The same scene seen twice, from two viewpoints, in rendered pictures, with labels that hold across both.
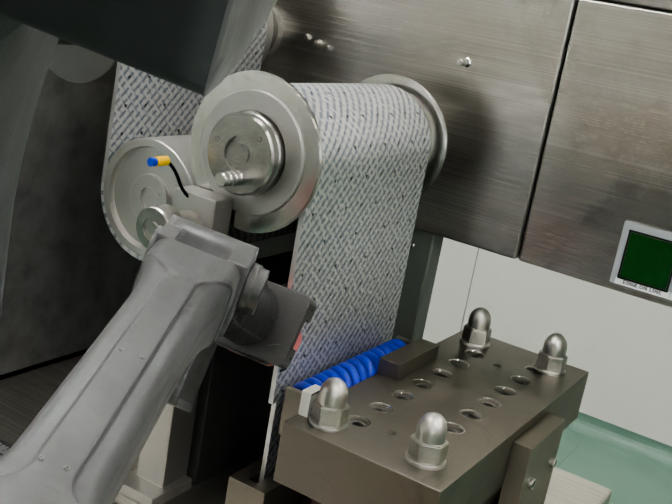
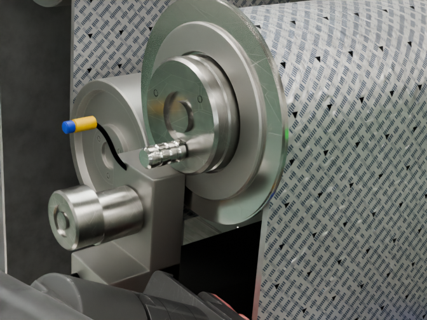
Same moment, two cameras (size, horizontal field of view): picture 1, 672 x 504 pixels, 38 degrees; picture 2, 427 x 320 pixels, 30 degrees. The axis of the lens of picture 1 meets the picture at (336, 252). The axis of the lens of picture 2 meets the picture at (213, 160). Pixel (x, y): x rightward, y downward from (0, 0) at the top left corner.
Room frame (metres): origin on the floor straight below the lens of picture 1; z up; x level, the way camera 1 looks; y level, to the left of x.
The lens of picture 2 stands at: (0.43, -0.09, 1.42)
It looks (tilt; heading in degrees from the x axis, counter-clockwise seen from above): 23 degrees down; 21
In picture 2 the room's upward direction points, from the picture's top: 4 degrees clockwise
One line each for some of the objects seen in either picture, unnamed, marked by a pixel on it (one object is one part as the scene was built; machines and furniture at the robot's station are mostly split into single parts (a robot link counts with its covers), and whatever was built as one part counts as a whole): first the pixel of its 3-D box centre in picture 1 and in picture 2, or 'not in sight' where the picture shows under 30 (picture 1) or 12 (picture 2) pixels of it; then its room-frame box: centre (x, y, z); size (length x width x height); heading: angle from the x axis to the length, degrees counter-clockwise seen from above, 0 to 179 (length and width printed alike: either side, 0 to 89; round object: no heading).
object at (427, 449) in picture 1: (430, 436); not in sight; (0.77, -0.11, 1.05); 0.04 x 0.04 x 0.04
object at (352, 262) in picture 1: (350, 290); (371, 284); (0.95, -0.02, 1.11); 0.23 x 0.01 x 0.18; 151
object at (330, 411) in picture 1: (332, 400); not in sight; (0.81, -0.02, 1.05); 0.04 x 0.04 x 0.04
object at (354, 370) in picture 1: (355, 373); not in sight; (0.95, -0.04, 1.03); 0.21 x 0.04 x 0.03; 151
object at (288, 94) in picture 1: (253, 152); (206, 111); (0.88, 0.09, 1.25); 0.15 x 0.01 x 0.15; 61
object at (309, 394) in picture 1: (312, 401); not in sight; (0.82, 0.00, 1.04); 0.02 x 0.01 x 0.02; 151
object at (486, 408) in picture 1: (450, 419); not in sight; (0.93, -0.15, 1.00); 0.40 x 0.16 x 0.06; 151
